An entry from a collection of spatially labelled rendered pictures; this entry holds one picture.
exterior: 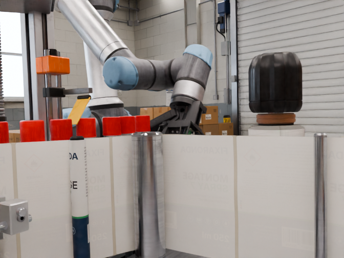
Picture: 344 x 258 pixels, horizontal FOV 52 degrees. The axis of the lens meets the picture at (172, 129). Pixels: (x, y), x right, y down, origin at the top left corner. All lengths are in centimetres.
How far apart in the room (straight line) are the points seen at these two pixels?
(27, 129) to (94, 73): 58
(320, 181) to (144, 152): 19
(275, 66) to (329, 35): 454
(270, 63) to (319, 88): 451
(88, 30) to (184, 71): 26
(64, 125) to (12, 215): 23
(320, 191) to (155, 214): 18
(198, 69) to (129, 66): 16
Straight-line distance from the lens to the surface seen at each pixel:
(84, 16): 94
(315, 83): 507
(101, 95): 107
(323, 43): 509
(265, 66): 55
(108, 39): 87
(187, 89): 81
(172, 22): 696
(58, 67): 66
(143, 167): 41
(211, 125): 477
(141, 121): 71
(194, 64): 84
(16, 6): 71
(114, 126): 63
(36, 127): 53
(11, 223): 36
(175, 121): 77
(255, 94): 55
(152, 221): 43
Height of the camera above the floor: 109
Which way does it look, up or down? 3 degrees down
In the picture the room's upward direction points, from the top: 2 degrees counter-clockwise
